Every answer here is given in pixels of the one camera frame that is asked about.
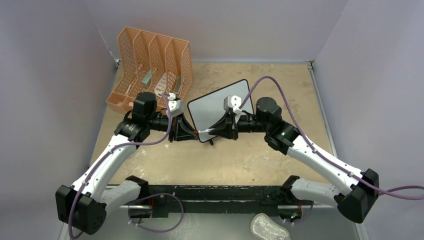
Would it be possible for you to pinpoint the black framed whiteboard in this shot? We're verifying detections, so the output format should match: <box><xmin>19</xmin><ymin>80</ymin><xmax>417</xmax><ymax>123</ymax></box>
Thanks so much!
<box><xmin>187</xmin><ymin>79</ymin><xmax>254</xmax><ymax>143</ymax></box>

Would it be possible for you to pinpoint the silver foil pouch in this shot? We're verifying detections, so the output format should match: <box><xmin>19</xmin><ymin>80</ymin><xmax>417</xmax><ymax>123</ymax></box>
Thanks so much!
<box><xmin>250</xmin><ymin>213</ymin><xmax>291</xmax><ymax>240</ymax></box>

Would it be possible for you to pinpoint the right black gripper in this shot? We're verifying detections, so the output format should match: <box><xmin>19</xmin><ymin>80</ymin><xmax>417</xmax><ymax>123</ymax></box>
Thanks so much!
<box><xmin>209</xmin><ymin>110</ymin><xmax>270</xmax><ymax>142</ymax></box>

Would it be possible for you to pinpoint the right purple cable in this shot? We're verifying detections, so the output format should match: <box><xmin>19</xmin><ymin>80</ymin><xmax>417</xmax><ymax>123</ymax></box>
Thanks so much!
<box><xmin>239</xmin><ymin>76</ymin><xmax>424</xmax><ymax>201</ymax></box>

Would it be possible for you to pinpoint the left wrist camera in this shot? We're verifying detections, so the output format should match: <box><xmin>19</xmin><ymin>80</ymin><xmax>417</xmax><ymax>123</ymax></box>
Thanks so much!
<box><xmin>166</xmin><ymin>93</ymin><xmax>185</xmax><ymax>118</ymax></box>

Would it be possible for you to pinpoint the white whiteboard marker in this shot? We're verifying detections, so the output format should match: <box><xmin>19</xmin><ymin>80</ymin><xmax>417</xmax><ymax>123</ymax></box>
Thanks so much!
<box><xmin>193</xmin><ymin>128</ymin><xmax>214</xmax><ymax>135</ymax></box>

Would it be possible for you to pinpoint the peach plastic file organizer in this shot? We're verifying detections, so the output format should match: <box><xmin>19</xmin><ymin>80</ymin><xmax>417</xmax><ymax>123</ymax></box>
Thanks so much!
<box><xmin>106</xmin><ymin>26</ymin><xmax>194</xmax><ymax>114</ymax></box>

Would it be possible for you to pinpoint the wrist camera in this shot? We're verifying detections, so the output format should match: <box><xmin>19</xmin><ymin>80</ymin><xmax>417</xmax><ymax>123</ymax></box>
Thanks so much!
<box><xmin>223</xmin><ymin>95</ymin><xmax>242</xmax><ymax>114</ymax></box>
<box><xmin>166</xmin><ymin>93</ymin><xmax>185</xmax><ymax>118</ymax></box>

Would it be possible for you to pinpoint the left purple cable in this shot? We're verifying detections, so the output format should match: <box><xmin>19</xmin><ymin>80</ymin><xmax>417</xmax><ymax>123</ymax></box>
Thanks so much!
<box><xmin>67</xmin><ymin>92</ymin><xmax>185</xmax><ymax>240</ymax></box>

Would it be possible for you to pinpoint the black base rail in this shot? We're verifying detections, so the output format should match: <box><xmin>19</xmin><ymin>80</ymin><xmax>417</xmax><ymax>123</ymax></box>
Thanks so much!
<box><xmin>139</xmin><ymin>185</ymin><xmax>298</xmax><ymax>218</ymax></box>

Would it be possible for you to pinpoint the grey eraser block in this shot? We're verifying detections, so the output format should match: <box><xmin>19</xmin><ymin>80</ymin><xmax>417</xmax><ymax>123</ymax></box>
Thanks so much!
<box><xmin>141</xmin><ymin>69</ymin><xmax>152</xmax><ymax>89</ymax></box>

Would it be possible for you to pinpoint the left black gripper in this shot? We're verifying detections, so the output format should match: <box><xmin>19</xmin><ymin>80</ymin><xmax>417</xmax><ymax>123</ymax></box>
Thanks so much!
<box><xmin>146</xmin><ymin>111</ymin><xmax>199</xmax><ymax>142</ymax></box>

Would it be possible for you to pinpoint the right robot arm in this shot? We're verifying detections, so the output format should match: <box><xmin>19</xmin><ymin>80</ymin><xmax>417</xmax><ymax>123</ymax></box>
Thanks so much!
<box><xmin>208</xmin><ymin>95</ymin><xmax>379</xmax><ymax>224</ymax></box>

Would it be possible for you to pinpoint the white barcode label card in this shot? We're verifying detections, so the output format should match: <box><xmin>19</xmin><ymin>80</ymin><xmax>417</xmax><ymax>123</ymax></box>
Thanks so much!
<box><xmin>153</xmin><ymin>72</ymin><xmax>167</xmax><ymax>97</ymax></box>

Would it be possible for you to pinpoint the grey rounded case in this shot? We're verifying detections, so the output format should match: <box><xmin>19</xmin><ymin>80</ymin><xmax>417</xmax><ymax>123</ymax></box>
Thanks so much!
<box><xmin>173</xmin><ymin>76</ymin><xmax>182</xmax><ymax>95</ymax></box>

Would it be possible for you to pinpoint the purple cable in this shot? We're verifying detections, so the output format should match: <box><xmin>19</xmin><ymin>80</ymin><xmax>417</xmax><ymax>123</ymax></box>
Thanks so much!
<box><xmin>239</xmin><ymin>76</ymin><xmax>424</xmax><ymax>201</ymax></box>
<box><xmin>67</xmin><ymin>92</ymin><xmax>185</xmax><ymax>240</ymax></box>

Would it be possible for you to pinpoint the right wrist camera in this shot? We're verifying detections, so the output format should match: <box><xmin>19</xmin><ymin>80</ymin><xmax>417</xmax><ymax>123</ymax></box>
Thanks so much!
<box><xmin>223</xmin><ymin>95</ymin><xmax>242</xmax><ymax>114</ymax></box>

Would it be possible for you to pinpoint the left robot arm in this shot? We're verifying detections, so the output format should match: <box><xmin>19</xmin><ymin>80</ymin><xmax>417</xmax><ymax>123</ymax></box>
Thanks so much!
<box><xmin>55</xmin><ymin>92</ymin><xmax>198</xmax><ymax>240</ymax></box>

